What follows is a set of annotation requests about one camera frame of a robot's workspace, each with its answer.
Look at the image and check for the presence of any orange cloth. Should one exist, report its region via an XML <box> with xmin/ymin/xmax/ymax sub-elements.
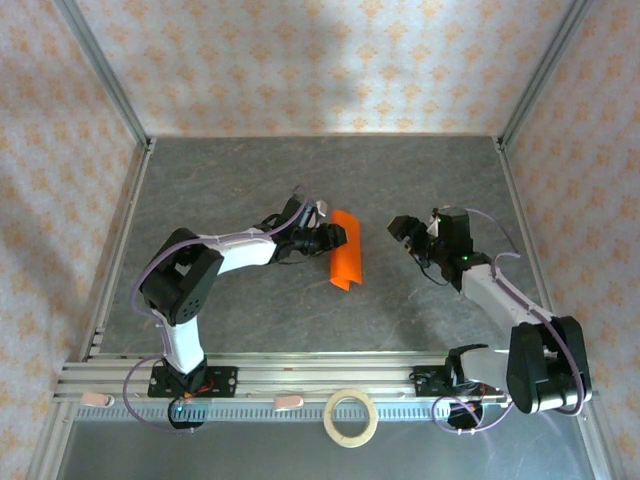
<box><xmin>329</xmin><ymin>209</ymin><xmax>365</xmax><ymax>291</ymax></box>

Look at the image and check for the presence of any beige tape roll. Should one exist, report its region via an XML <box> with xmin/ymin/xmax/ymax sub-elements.
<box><xmin>323</xmin><ymin>388</ymin><xmax>379</xmax><ymax>449</ymax></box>

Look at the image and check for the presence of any grey metal shelf plate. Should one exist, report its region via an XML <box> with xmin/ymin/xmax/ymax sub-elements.
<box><xmin>49</xmin><ymin>418</ymin><xmax>601</xmax><ymax>480</ymax></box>

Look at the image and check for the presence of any thin black left camera cable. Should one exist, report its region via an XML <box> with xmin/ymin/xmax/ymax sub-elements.
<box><xmin>259</xmin><ymin>213</ymin><xmax>321</xmax><ymax>266</ymax></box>

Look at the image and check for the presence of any aluminium table side rail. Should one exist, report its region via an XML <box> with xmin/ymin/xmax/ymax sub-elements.
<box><xmin>493</xmin><ymin>137</ymin><xmax>571</xmax><ymax>361</ymax></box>
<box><xmin>79</xmin><ymin>138</ymin><xmax>157</xmax><ymax>362</ymax></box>

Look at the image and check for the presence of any long aluminium base rail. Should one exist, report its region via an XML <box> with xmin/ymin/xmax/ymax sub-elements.
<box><xmin>52</xmin><ymin>352</ymin><xmax>599</xmax><ymax>404</ymax></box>

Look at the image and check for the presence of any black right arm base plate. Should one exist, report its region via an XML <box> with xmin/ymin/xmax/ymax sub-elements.
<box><xmin>412</xmin><ymin>366</ymin><xmax>504</xmax><ymax>400</ymax></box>

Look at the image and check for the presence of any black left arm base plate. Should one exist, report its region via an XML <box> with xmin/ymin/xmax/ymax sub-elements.
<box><xmin>148</xmin><ymin>366</ymin><xmax>239</xmax><ymax>400</ymax></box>

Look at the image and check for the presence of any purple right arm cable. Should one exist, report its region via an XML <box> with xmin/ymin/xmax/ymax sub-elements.
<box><xmin>432</xmin><ymin>207</ymin><xmax>594</xmax><ymax>435</ymax></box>

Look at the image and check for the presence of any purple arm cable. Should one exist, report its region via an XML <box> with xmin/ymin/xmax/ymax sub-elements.
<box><xmin>122</xmin><ymin>185</ymin><xmax>321</xmax><ymax>435</ymax></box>
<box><xmin>432</xmin><ymin>207</ymin><xmax>594</xmax><ymax>435</ymax></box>

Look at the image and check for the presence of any slotted grey cable duct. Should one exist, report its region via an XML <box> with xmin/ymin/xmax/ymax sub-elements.
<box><xmin>72</xmin><ymin>402</ymin><xmax>586</xmax><ymax>424</ymax></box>

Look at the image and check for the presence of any aluminium frame post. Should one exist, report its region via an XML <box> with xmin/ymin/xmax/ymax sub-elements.
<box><xmin>53</xmin><ymin>0</ymin><xmax>154</xmax><ymax>151</ymax></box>
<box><xmin>499</xmin><ymin>0</ymin><xmax>596</xmax><ymax>146</ymax></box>

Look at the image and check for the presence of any black round cable port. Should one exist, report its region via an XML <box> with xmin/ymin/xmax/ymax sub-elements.
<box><xmin>167</xmin><ymin>397</ymin><xmax>207</xmax><ymax>432</ymax></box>
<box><xmin>447</xmin><ymin>397</ymin><xmax>485</xmax><ymax>432</ymax></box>

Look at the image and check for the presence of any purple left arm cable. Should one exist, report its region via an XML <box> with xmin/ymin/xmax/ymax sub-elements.
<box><xmin>122</xmin><ymin>185</ymin><xmax>321</xmax><ymax>435</ymax></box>

